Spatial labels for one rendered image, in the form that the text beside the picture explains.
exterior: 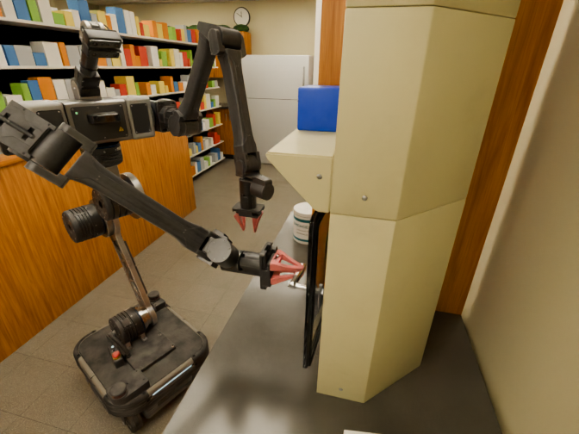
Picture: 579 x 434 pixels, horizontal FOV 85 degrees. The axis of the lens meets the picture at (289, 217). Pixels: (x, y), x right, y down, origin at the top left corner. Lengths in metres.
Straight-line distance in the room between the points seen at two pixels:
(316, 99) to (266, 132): 5.04
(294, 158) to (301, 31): 5.72
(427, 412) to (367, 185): 0.56
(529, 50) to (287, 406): 0.95
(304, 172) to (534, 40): 0.60
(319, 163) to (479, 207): 0.57
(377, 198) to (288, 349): 0.55
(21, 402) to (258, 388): 1.75
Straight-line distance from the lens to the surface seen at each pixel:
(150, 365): 1.92
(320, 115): 0.72
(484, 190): 0.96
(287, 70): 5.54
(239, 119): 1.04
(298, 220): 1.33
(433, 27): 0.51
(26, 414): 2.35
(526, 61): 0.92
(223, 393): 0.86
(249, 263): 0.76
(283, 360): 0.91
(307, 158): 0.52
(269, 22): 6.37
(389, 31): 0.50
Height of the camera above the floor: 1.64
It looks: 26 degrees down
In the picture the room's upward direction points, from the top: 1 degrees clockwise
